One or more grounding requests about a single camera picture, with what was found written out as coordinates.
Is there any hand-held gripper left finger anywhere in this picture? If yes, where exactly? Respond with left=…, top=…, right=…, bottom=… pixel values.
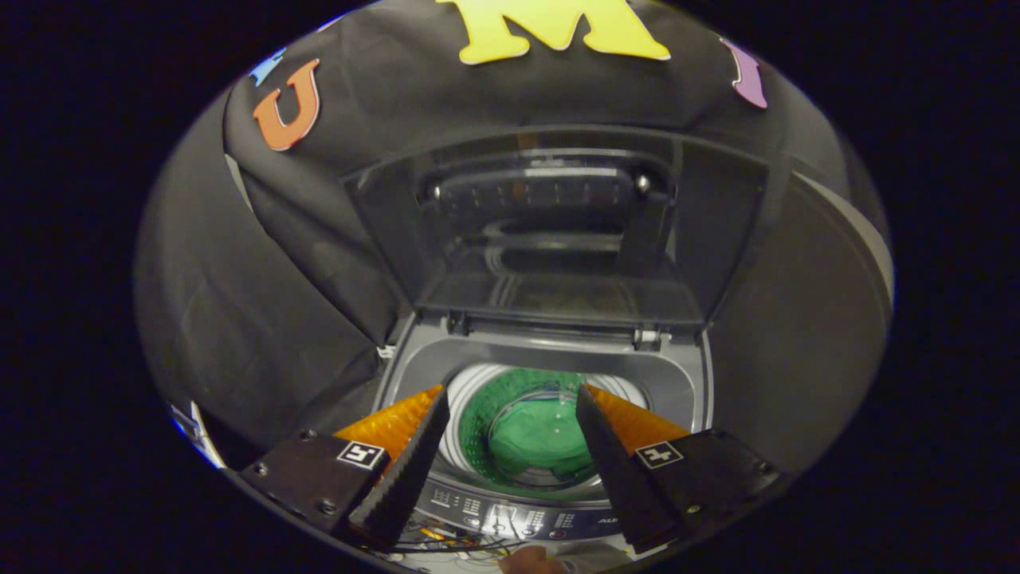
left=237, top=384, right=452, bottom=552

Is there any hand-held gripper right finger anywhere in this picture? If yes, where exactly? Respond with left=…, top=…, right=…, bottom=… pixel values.
left=575, top=383, right=794, bottom=555

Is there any green shirt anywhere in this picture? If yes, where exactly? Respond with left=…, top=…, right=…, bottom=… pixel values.
left=486, top=396, right=602, bottom=479

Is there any dark washing machine lid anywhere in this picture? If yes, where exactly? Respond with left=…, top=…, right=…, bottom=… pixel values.
left=343, top=126, right=790, bottom=332

